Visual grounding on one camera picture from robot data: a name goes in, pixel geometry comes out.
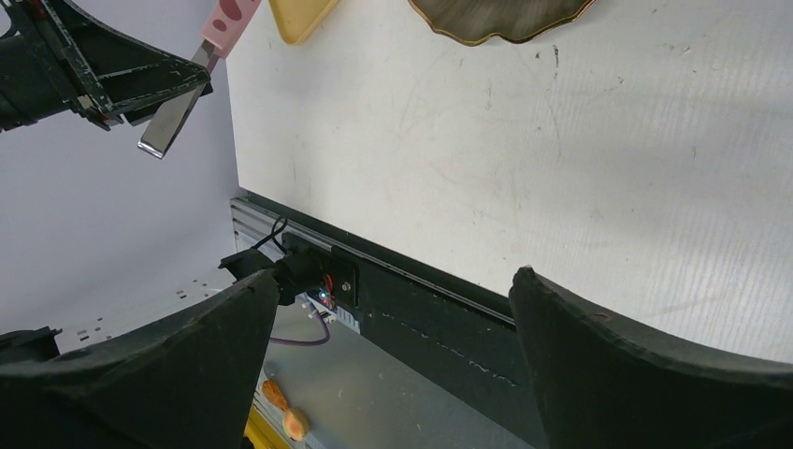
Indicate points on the three tier dark cake stand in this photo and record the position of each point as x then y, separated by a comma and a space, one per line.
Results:
473, 22

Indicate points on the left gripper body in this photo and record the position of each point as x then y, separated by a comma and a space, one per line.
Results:
34, 80

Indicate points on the yellow serving tray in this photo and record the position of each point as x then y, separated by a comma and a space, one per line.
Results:
296, 19

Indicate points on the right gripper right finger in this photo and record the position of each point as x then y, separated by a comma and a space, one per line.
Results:
603, 380

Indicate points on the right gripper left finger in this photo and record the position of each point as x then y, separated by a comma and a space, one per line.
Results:
184, 381

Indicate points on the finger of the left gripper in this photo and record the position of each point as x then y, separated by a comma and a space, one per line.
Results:
120, 78

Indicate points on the black mounting base plate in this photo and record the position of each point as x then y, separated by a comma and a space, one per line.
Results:
417, 358

